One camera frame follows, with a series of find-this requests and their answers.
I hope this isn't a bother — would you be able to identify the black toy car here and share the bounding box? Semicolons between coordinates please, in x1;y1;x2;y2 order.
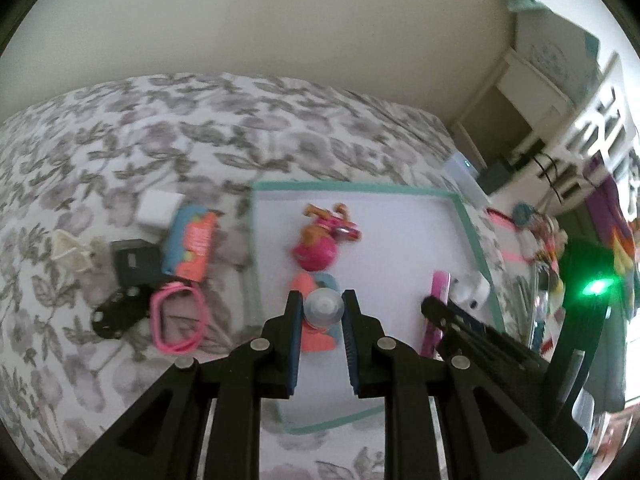
91;285;155;339

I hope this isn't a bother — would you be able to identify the floral grey blanket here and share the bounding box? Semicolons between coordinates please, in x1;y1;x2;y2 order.
0;71;511;480

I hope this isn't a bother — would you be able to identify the white teal-edged tray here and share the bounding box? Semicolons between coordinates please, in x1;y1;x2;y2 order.
250;181;504;434

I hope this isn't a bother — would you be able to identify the white charger block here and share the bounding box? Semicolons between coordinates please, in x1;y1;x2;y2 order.
134;188;184;232

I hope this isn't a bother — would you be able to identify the black power adapter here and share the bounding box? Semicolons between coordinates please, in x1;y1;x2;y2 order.
110;238;164;287

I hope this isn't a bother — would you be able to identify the white device on bed edge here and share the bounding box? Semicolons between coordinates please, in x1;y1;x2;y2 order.
442;152;490;208

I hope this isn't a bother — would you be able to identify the red bottle silver cap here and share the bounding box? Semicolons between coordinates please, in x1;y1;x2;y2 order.
303;287;345;332

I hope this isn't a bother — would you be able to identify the white shelf unit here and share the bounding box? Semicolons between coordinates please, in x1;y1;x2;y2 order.
447;0;640;201

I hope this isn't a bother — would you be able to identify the pink smartwatch band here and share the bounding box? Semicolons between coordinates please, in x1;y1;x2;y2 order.
149;281;208;356

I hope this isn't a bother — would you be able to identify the pink blue foam block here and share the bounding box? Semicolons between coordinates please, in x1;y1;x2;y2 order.
290;272;344;353

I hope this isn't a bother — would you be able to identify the pink doll figure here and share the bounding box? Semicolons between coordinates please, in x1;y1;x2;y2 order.
291;203;362;272

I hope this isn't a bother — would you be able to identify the white plastic clip holder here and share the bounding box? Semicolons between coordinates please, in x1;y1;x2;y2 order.
51;230;96;274

